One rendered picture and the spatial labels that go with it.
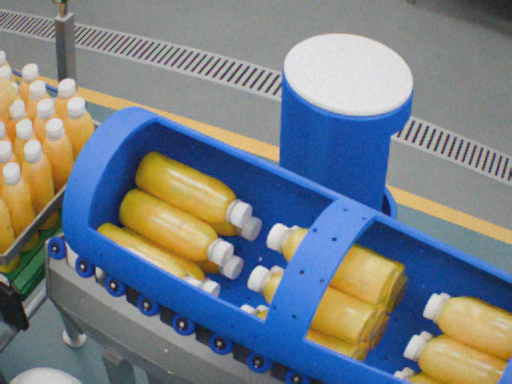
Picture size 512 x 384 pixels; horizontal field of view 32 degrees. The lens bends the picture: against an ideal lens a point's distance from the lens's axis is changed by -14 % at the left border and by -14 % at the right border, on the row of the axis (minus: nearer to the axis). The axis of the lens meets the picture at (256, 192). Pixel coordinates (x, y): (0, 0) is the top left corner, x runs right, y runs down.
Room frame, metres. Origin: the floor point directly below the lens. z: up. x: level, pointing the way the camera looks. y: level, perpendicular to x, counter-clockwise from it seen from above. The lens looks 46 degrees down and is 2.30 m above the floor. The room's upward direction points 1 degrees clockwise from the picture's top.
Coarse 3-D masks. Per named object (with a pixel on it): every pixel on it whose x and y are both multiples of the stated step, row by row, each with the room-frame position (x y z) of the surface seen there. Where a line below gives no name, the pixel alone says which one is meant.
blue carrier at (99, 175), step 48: (96, 144) 1.14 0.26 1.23; (144, 144) 1.27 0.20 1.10; (192, 144) 1.25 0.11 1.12; (96, 192) 1.15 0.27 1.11; (240, 192) 1.20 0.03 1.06; (288, 192) 1.16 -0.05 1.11; (336, 192) 1.07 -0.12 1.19; (96, 240) 1.02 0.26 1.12; (240, 240) 1.15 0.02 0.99; (336, 240) 0.94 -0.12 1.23; (384, 240) 1.06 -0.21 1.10; (432, 240) 0.96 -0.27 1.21; (144, 288) 0.97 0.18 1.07; (192, 288) 0.93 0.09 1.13; (240, 288) 1.07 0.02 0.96; (288, 288) 0.89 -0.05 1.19; (432, 288) 1.00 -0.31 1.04; (480, 288) 0.96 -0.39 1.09; (240, 336) 0.88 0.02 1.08; (288, 336) 0.84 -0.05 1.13; (384, 336) 0.95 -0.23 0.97
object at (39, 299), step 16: (0, 288) 1.07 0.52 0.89; (16, 288) 1.10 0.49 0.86; (0, 304) 1.09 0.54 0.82; (16, 304) 1.05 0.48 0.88; (32, 304) 1.47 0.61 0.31; (16, 320) 1.06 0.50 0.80; (64, 320) 1.57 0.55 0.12; (64, 336) 1.59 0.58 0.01; (80, 336) 1.59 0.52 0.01; (0, 352) 1.29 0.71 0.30
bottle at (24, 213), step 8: (8, 184) 1.19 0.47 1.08; (16, 184) 1.19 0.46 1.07; (24, 184) 1.20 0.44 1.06; (8, 192) 1.18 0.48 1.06; (16, 192) 1.18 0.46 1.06; (24, 192) 1.19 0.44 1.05; (8, 200) 1.18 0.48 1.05; (16, 200) 1.18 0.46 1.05; (24, 200) 1.19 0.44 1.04; (16, 208) 1.17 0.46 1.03; (24, 208) 1.18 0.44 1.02; (32, 208) 1.20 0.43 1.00; (16, 216) 1.17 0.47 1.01; (24, 216) 1.18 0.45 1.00; (32, 216) 1.20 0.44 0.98; (16, 224) 1.17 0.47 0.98; (24, 224) 1.18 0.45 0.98; (16, 232) 1.17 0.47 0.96; (32, 240) 1.18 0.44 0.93; (24, 248) 1.17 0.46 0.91; (32, 248) 1.18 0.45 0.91
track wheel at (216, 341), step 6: (216, 336) 0.95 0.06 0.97; (222, 336) 0.95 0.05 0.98; (210, 342) 0.94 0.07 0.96; (216, 342) 0.94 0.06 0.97; (222, 342) 0.94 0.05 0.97; (228, 342) 0.94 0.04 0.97; (234, 342) 0.94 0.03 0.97; (216, 348) 0.93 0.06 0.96; (222, 348) 0.93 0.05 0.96; (228, 348) 0.93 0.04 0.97; (222, 354) 0.92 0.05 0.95
